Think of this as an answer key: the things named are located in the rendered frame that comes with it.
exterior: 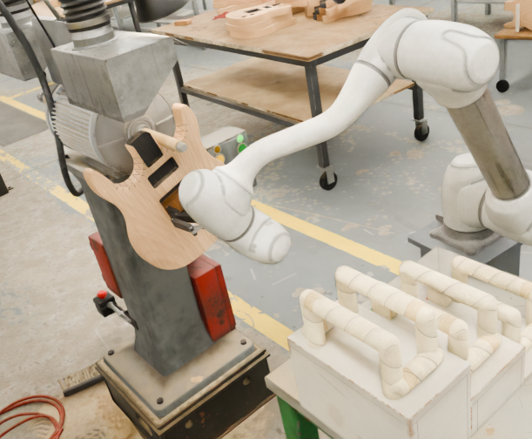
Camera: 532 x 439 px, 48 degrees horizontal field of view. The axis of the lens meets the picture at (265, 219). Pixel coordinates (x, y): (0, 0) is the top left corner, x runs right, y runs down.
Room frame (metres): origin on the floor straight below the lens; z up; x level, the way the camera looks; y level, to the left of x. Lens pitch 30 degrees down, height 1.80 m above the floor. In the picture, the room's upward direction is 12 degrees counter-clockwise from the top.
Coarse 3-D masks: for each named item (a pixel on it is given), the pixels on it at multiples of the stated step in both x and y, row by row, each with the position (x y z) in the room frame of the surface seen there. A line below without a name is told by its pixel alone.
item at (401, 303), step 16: (336, 272) 0.82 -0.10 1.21; (352, 272) 0.80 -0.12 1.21; (352, 288) 0.78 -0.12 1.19; (368, 288) 0.76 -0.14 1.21; (384, 288) 0.74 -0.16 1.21; (384, 304) 0.72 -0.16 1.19; (400, 304) 0.70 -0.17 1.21; (416, 304) 0.69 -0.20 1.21; (416, 320) 0.67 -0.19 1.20; (432, 320) 0.66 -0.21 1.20
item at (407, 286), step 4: (400, 272) 0.91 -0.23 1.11; (400, 276) 0.91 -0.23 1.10; (404, 276) 0.90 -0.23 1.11; (404, 280) 0.90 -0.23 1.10; (408, 280) 0.89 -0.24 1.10; (412, 280) 0.89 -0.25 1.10; (404, 284) 0.90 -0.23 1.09; (408, 284) 0.89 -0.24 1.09; (412, 284) 0.89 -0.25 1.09; (416, 284) 0.90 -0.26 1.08; (404, 288) 0.90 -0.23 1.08; (408, 288) 0.89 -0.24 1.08; (412, 288) 0.89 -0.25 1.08; (416, 288) 0.90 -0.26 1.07; (404, 292) 0.90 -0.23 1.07; (408, 292) 0.89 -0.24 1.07; (412, 292) 0.89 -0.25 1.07; (416, 292) 0.90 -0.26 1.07; (416, 296) 0.89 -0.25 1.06
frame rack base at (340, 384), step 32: (384, 320) 0.79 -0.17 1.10; (320, 352) 0.75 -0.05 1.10; (352, 352) 0.73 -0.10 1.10; (416, 352) 0.70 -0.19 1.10; (448, 352) 0.69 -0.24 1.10; (320, 384) 0.74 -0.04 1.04; (352, 384) 0.67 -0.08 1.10; (448, 384) 0.63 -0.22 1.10; (320, 416) 0.75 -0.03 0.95; (352, 416) 0.68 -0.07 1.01; (384, 416) 0.62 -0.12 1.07; (416, 416) 0.58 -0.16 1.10; (448, 416) 0.63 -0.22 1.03
